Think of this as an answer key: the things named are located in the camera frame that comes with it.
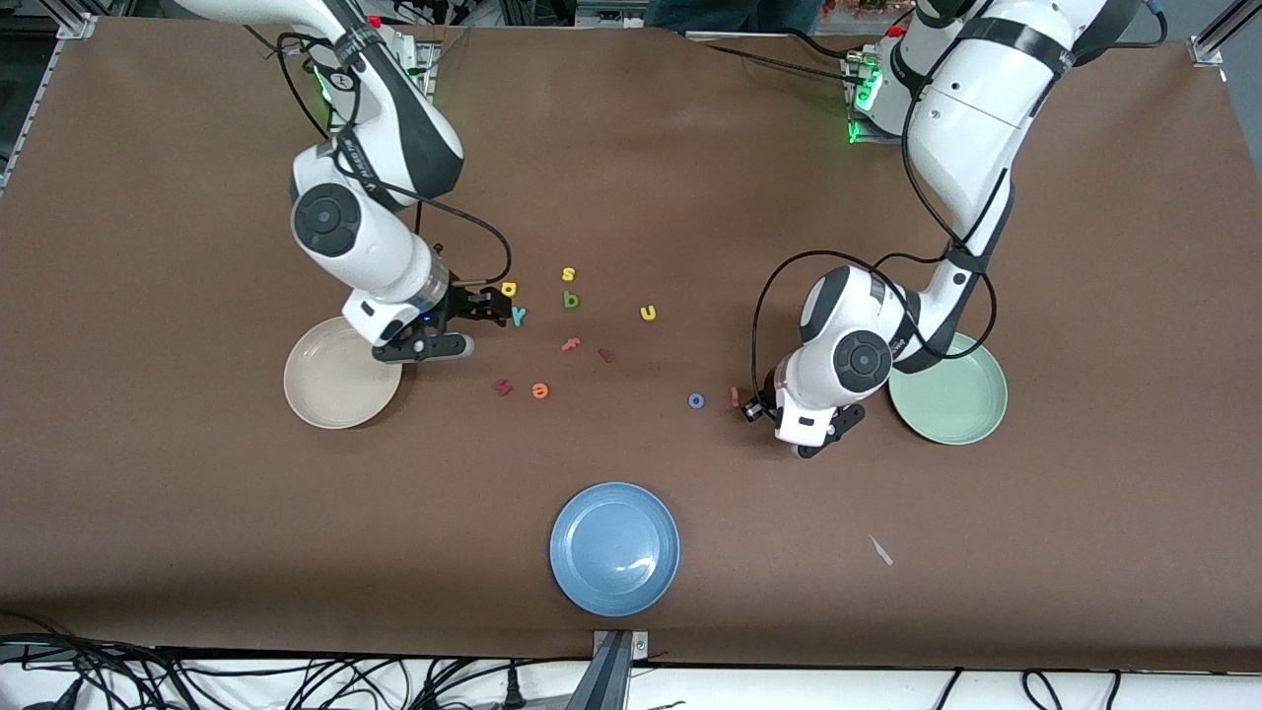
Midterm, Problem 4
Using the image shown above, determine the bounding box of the beige round plate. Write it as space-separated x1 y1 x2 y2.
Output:
283 315 404 431

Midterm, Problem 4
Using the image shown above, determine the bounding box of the green round plate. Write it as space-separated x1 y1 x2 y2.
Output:
887 332 1010 447

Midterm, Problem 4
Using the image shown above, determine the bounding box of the blue round plate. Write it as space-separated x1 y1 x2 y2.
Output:
549 481 681 618

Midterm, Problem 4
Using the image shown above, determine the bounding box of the brown table cover sheet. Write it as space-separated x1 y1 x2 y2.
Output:
0 18 1262 674

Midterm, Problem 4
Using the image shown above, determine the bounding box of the aluminium corner profile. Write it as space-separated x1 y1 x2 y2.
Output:
1191 0 1262 65

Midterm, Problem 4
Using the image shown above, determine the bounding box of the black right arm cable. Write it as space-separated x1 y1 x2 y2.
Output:
242 25 514 289

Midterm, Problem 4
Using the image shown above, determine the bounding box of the aluminium right arm base plate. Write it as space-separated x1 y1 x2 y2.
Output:
389 28 437 100

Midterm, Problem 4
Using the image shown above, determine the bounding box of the aluminium left arm base plate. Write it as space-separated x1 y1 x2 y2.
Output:
841 49 913 145

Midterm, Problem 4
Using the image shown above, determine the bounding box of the metal camera mount pole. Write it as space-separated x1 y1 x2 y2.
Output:
590 629 652 710

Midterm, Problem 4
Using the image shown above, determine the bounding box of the black power cable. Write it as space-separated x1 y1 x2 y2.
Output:
690 30 869 80

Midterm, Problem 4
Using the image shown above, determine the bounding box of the aluminium side frame profile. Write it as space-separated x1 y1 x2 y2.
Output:
0 0 100 193

